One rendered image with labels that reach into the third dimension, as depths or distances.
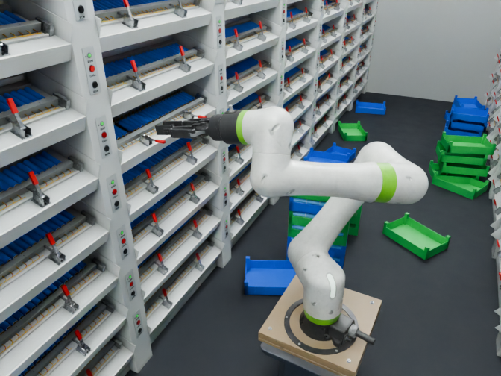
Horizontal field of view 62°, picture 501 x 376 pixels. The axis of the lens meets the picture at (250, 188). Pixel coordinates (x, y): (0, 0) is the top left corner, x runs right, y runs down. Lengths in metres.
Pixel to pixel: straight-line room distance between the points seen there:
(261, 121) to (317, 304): 0.62
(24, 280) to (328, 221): 0.92
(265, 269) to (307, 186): 1.18
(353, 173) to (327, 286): 0.37
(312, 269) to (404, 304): 0.89
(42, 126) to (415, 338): 1.65
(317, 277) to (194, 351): 0.74
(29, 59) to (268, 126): 0.57
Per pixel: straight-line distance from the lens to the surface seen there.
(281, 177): 1.06
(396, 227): 2.68
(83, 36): 1.21
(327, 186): 1.13
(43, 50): 1.13
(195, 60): 1.72
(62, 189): 1.25
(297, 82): 2.89
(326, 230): 1.44
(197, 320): 1.99
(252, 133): 1.08
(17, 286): 1.26
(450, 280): 2.39
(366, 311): 1.61
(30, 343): 1.37
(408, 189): 1.25
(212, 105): 1.82
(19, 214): 1.18
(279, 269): 2.23
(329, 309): 1.40
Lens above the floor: 1.44
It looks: 29 degrees down
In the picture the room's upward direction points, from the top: straight up
